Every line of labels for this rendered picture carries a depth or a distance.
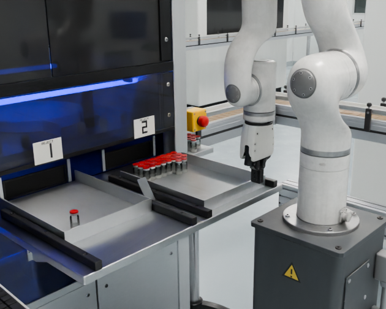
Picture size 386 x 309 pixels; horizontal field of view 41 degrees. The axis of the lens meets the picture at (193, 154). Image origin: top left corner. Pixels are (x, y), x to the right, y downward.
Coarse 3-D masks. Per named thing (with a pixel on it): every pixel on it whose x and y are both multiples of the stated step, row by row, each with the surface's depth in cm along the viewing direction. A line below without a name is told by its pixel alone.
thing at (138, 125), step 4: (148, 116) 160; (152, 116) 161; (136, 120) 156; (140, 120) 157; (144, 120) 158; (148, 120) 160; (152, 120) 161; (136, 124) 156; (140, 124) 158; (144, 124) 159; (148, 124) 160; (152, 124) 161; (136, 128) 157; (140, 128) 158; (144, 128) 159; (148, 128) 160; (152, 128) 162; (136, 132) 157; (140, 132) 158; (148, 132) 161; (152, 132) 162; (136, 136) 157; (140, 136) 159; (144, 136) 160
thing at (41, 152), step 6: (60, 138) 138; (36, 144) 133; (42, 144) 134; (48, 144) 135; (54, 144) 137; (60, 144) 138; (36, 150) 133; (42, 150) 134; (48, 150) 136; (54, 150) 137; (60, 150) 138; (36, 156) 133; (42, 156) 135; (48, 156) 136; (54, 156) 137; (60, 156) 139; (36, 162) 134; (42, 162) 135
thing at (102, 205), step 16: (80, 176) 151; (48, 192) 145; (64, 192) 145; (80, 192) 145; (96, 192) 144; (112, 192) 142; (128, 192) 136; (0, 208) 134; (16, 208) 127; (32, 208) 134; (48, 208) 134; (64, 208) 133; (80, 208) 133; (96, 208) 133; (112, 208) 133; (128, 208) 126; (144, 208) 130; (48, 224) 117; (64, 224) 124; (80, 224) 124; (96, 224) 119; (112, 224) 123
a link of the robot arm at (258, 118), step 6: (246, 114) 134; (252, 114) 132; (258, 114) 132; (264, 114) 132; (270, 114) 133; (246, 120) 134; (252, 120) 133; (258, 120) 132; (264, 120) 132; (270, 120) 133
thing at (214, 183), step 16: (192, 160) 166; (208, 160) 161; (128, 176) 149; (176, 176) 156; (192, 176) 156; (208, 176) 156; (224, 176) 156; (240, 176) 153; (176, 192) 136; (192, 192) 144; (208, 192) 143; (224, 192) 134; (240, 192) 140
